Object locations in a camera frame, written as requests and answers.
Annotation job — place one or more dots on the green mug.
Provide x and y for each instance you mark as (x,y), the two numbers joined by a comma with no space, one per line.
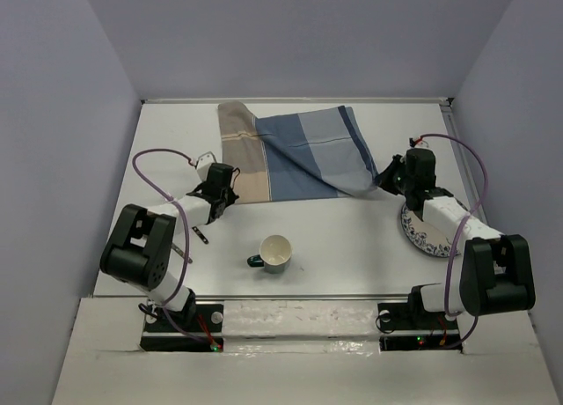
(274,255)

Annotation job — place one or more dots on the metal knife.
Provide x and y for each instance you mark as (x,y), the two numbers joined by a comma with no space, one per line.
(181,253)

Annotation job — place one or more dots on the blue and beige cloth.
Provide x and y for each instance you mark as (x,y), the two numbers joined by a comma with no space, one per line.
(295,157)

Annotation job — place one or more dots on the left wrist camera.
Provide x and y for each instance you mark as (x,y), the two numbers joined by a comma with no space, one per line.
(203,163)

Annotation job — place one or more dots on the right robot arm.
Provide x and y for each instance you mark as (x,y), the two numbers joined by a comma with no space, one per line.
(495,274)

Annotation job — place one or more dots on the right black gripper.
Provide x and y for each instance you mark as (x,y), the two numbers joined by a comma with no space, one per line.
(383,179)

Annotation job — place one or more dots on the metal fork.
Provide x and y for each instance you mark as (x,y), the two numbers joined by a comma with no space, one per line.
(200,235)

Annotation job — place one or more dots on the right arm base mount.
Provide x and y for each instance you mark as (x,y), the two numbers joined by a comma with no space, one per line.
(402,329)

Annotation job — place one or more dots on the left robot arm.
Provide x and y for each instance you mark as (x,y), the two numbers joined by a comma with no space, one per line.
(139,248)

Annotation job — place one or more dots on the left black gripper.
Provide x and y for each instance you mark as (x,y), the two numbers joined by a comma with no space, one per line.
(230,197)

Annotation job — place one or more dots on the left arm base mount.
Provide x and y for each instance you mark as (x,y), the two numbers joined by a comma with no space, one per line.
(200,333)

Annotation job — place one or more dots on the blue floral plate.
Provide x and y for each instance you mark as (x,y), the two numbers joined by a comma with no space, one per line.
(423,236)

